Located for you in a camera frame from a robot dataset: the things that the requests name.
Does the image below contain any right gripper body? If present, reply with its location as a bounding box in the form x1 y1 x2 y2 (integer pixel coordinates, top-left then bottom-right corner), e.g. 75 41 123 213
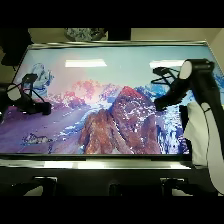
153 92 175 112

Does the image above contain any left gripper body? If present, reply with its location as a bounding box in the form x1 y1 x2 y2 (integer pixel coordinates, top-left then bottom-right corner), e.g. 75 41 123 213
32 101 53 116

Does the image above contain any white and blue garment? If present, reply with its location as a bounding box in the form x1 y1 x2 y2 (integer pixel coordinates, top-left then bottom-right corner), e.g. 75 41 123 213
29 62 54 98

